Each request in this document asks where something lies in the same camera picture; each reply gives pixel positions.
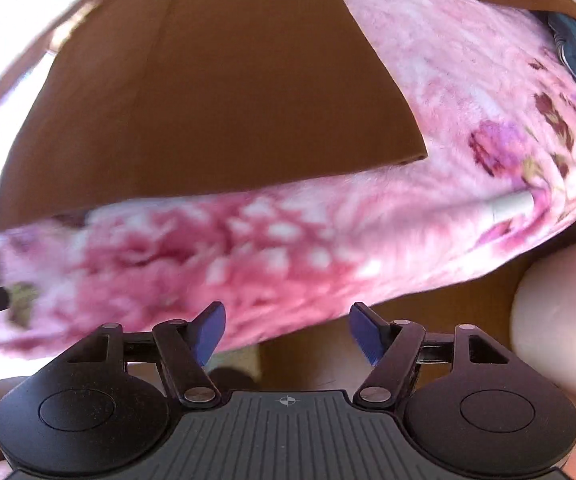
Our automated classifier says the brown long-sleeve shirt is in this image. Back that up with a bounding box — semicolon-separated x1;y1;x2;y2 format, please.
0;0;576;242

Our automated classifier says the white blanket label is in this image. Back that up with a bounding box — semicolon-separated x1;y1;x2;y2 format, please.
488;190;535;223

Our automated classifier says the pink floral bed blanket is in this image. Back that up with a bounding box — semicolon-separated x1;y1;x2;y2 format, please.
0;0;576;367

